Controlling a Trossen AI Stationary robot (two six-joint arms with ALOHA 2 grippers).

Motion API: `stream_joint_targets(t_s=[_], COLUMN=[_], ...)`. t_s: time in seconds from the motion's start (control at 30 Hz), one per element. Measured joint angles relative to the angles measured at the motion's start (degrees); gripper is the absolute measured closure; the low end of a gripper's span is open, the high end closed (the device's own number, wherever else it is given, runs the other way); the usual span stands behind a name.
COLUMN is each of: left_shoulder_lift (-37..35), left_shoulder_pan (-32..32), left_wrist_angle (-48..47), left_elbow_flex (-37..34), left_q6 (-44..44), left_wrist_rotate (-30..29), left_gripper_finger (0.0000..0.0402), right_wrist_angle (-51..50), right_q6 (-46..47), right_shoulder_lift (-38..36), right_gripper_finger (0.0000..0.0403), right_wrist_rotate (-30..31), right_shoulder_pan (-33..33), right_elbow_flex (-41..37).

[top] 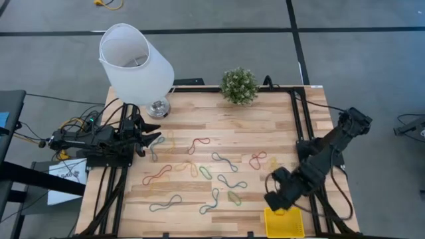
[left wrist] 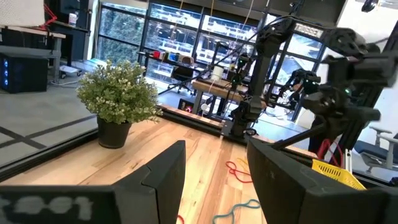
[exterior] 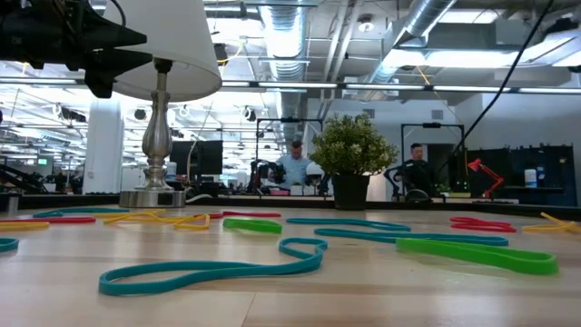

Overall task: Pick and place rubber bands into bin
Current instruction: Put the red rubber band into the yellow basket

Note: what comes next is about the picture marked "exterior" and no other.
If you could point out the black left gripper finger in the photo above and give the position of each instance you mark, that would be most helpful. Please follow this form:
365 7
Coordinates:
113 61
113 35

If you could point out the teal rubber band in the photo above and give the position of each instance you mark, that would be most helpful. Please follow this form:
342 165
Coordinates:
345 221
81 211
408 237
204 270
6 245

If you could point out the red rubber band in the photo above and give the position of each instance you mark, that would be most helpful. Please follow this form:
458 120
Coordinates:
254 214
45 220
481 225

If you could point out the green rubber band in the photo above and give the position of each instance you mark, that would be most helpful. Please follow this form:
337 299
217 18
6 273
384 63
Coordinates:
254 225
476 254

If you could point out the black background robot arm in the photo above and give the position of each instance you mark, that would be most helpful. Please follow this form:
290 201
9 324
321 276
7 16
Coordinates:
18 179
272 175

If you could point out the white shade silver table lamp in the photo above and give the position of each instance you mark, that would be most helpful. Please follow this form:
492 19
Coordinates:
181 45

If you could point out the white pillar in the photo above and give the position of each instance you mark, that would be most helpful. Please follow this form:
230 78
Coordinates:
103 145

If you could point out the white wipes canister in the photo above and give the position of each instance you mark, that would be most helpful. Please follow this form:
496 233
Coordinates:
171 171
530 178

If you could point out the black computer monitor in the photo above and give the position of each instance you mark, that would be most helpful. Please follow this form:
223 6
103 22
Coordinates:
204 156

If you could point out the person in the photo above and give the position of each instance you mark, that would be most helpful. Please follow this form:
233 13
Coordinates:
417 175
295 168

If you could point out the green plant in black pot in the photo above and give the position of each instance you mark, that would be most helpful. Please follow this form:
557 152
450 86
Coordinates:
351 150

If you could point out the red desk lamp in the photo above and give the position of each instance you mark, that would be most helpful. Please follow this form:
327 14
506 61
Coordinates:
476 165

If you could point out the dark shelving unit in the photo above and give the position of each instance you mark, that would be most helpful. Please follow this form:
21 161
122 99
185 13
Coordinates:
554 168

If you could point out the silver ventilation duct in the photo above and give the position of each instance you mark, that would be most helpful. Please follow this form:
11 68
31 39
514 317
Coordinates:
422 18
286 54

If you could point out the black background rig frame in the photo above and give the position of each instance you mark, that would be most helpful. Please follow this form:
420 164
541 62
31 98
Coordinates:
431 125
290 120

